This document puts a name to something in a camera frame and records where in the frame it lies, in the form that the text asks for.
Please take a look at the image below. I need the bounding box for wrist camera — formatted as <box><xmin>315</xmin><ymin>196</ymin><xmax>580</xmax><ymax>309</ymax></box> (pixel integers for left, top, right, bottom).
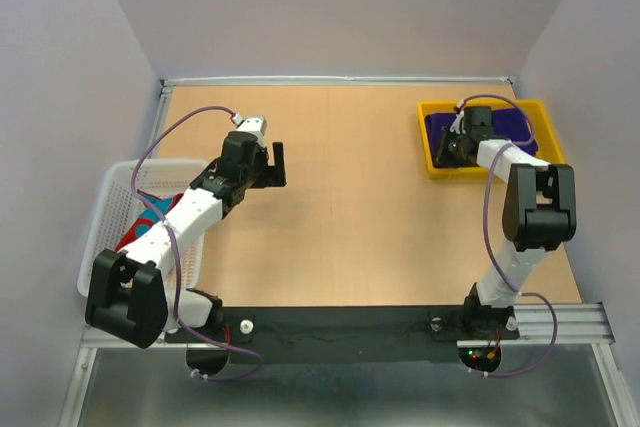
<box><xmin>449</xmin><ymin>102</ymin><xmax>466</xmax><ymax>135</ymax></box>
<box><xmin>231</xmin><ymin>113</ymin><xmax>267</xmax><ymax>137</ymax></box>

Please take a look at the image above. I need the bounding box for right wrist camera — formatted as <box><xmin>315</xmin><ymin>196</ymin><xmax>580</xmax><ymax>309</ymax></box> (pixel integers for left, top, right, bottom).
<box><xmin>449</xmin><ymin>102</ymin><xmax>466</xmax><ymax>135</ymax></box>

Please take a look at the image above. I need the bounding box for aluminium back rail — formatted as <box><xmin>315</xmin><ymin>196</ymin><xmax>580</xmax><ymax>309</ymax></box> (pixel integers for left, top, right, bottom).
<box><xmin>161</xmin><ymin>75</ymin><xmax>513</xmax><ymax>87</ymax></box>

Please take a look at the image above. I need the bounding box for white plastic basket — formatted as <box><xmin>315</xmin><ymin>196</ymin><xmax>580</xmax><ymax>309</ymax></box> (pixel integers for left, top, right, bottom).
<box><xmin>77</xmin><ymin>158</ymin><xmax>207</xmax><ymax>296</ymax></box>

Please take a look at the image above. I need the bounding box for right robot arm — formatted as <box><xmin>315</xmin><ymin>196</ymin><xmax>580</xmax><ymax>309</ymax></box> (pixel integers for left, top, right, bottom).
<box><xmin>424</xmin><ymin>103</ymin><xmax>577</xmax><ymax>337</ymax></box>

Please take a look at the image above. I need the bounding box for aluminium front rail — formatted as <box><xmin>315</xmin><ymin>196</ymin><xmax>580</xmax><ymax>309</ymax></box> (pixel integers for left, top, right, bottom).
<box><xmin>80</xmin><ymin>304</ymin><xmax>615</xmax><ymax>349</ymax></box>

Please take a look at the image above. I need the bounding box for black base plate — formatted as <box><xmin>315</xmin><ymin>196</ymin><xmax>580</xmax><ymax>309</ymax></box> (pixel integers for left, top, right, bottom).
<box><xmin>164</xmin><ymin>304</ymin><xmax>521</xmax><ymax>366</ymax></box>

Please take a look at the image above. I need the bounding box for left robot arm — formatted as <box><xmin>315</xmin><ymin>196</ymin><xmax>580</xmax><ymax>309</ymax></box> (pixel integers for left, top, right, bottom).
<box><xmin>85</xmin><ymin>116</ymin><xmax>286</xmax><ymax>348</ymax></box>

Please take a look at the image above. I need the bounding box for aluminium rail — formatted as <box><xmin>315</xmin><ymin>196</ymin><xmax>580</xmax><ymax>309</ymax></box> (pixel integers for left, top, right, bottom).
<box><xmin>161</xmin><ymin>75</ymin><xmax>513</xmax><ymax>87</ymax></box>
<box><xmin>80</xmin><ymin>304</ymin><xmax>615</xmax><ymax>349</ymax></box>

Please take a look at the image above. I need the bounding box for red blue patterned towel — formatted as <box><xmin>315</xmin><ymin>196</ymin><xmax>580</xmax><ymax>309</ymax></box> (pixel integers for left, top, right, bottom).
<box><xmin>115</xmin><ymin>190</ymin><xmax>183</xmax><ymax>251</ymax></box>

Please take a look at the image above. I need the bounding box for yellow plastic tray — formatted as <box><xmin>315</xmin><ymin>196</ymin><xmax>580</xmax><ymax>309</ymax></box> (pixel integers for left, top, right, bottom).
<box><xmin>418</xmin><ymin>98</ymin><xmax>566</xmax><ymax>183</ymax></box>

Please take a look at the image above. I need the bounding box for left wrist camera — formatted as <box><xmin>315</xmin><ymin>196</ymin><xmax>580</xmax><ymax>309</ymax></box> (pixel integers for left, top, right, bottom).
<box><xmin>231</xmin><ymin>113</ymin><xmax>267</xmax><ymax>137</ymax></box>

